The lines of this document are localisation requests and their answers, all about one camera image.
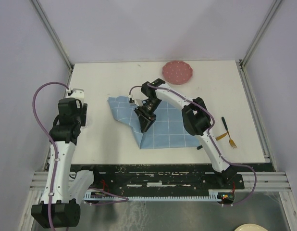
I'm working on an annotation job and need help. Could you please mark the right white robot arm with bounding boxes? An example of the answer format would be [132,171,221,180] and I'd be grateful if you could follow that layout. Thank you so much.
[135,78,236,188]

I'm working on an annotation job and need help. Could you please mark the left aluminium frame post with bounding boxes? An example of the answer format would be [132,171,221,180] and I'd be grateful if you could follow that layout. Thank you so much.
[30,0,74,70]

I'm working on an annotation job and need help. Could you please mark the right aluminium frame post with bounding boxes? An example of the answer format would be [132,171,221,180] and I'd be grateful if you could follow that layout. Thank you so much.
[240,0,283,67]

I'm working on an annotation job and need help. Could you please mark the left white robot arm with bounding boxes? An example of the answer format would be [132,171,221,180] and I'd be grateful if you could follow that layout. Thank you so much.
[31,97,101,230]

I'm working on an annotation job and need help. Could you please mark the light blue cable duct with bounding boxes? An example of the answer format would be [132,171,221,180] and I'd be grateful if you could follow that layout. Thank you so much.
[83,190,221,203]

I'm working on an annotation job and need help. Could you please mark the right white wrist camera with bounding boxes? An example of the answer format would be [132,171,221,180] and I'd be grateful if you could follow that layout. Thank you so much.
[128,95,143,107]

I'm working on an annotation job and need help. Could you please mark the aluminium frame post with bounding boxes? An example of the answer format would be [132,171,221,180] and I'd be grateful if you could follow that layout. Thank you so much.
[30,0,74,70]
[240,0,283,67]

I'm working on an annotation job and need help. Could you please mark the blue checked cloth placemat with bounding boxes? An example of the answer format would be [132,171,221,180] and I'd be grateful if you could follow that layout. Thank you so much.
[108,96,200,149]

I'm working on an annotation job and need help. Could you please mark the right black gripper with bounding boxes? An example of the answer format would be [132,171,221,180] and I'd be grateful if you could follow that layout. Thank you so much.
[134,98,161,133]

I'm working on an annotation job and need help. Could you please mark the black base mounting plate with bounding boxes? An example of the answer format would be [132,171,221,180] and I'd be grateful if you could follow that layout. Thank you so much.
[71,164,245,197]

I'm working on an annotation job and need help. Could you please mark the pink dotted plate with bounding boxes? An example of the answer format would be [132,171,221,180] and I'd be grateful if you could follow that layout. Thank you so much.
[161,60,193,85]

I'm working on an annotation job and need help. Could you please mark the green handled gold knife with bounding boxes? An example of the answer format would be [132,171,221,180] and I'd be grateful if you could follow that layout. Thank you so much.
[196,133,228,151]

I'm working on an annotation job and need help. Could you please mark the cream plate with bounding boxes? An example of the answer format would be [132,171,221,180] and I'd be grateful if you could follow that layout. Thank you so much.
[235,223,268,231]

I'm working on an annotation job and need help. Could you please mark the green handled gold fork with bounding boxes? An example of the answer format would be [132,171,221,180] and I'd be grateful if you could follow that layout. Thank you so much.
[221,117,237,149]

